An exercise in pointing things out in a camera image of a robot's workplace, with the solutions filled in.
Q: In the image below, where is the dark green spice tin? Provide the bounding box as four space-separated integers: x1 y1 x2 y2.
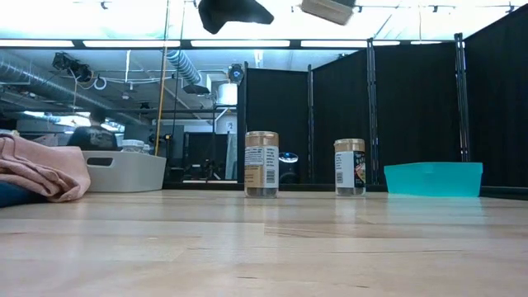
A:
299 0 356 27

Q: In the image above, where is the tan-lid spice jar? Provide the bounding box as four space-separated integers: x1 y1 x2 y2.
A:
243 130 281 199
333 138 367 197

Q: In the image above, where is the round black device blue face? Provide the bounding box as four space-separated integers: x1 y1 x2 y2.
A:
227 63 246 84

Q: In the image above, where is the white cylinder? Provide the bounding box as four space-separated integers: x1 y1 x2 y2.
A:
215 82 239 107

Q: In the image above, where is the black hanging lamp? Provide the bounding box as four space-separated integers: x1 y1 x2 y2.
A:
181 83 211 96

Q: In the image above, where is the black curtain partition panel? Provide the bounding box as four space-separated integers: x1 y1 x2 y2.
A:
373 40 460 186
463 2 528 190
312 44 370 186
246 67 310 185

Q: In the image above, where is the black partition pole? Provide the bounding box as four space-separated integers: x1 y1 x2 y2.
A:
236 60 249 185
365 37 380 186
306 64 315 185
453 32 472 163

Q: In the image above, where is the yellow hanging pole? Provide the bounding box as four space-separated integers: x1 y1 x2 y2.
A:
153 0 170 158

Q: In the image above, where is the black air purifier blue light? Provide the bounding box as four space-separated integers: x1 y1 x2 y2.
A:
278 151 301 185

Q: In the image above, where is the black ceiling-mounted device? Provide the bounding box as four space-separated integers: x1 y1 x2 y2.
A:
50 50 94 84

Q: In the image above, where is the person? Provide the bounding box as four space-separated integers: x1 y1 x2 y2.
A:
66 106 120 152

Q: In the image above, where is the teal translucent plastic bin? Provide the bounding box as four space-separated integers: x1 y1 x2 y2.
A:
383 161 484 199

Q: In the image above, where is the pink folded cloth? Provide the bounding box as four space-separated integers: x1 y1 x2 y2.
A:
0 133 92 204

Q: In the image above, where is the dark blue cloth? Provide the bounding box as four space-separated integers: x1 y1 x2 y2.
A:
0 181 47 209

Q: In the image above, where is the overhead frame bar with lights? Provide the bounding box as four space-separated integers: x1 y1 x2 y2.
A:
0 38 465 51

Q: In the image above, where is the ribbed flexible duct hose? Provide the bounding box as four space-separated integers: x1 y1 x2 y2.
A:
166 49 204 87

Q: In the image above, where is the black table edge rail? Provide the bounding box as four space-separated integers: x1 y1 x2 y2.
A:
162 181 528 202

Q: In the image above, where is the white plastic bin with handle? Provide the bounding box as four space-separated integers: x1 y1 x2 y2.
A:
82 149 167 194

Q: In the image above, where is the silver spiral ceiling duct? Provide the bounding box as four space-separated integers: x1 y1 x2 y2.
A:
0 51 148 127

